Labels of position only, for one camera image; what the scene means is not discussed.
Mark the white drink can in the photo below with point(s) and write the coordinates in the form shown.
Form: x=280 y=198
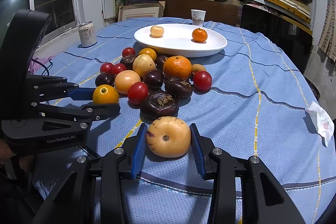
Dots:
x=87 y=34

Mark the brown board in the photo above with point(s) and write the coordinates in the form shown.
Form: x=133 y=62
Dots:
x=215 y=11

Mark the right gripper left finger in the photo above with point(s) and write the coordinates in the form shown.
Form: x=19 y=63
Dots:
x=122 y=163

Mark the large orange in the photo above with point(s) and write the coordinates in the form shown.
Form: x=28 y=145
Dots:
x=177 y=66

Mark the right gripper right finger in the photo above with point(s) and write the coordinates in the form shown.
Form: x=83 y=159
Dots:
x=215 y=164

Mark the white oval plate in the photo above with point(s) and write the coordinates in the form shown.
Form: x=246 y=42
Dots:
x=177 y=40

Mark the blue checked tablecloth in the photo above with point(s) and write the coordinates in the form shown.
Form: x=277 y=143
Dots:
x=258 y=98

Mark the small yellow tomato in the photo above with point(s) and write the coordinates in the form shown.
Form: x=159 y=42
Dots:
x=150 y=52

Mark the red cherry tomato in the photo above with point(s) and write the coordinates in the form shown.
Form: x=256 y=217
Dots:
x=202 y=81
x=117 y=68
x=106 y=68
x=128 y=51
x=137 y=93

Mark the dark purple plum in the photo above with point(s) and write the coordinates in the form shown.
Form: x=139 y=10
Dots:
x=160 y=60
x=104 y=79
x=153 y=79

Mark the small brown kiwi fruit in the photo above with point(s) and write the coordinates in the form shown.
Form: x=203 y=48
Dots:
x=197 y=68

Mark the cardboard framed box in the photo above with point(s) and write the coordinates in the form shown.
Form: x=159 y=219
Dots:
x=141 y=10

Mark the white paper cup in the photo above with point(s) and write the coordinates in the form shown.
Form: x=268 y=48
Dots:
x=198 y=17

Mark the pale yellow pear fruit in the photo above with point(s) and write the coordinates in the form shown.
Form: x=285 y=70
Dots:
x=143 y=64

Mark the pale peach round fruit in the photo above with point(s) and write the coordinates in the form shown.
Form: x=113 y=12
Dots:
x=124 y=80

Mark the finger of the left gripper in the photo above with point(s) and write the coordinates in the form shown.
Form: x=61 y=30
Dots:
x=48 y=88
x=85 y=112

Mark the pale peach fruit on plate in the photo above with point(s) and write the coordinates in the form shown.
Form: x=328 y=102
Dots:
x=156 y=31

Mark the dark purple mangosteen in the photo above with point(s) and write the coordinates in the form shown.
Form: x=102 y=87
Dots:
x=178 y=88
x=159 y=104
x=128 y=61

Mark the crumpled white tissue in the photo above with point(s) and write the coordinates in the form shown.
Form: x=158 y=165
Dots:
x=321 y=121

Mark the small orange on plate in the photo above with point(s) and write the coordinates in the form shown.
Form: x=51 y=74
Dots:
x=199 y=35

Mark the black chair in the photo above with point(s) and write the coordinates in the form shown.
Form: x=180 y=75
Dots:
x=294 y=41

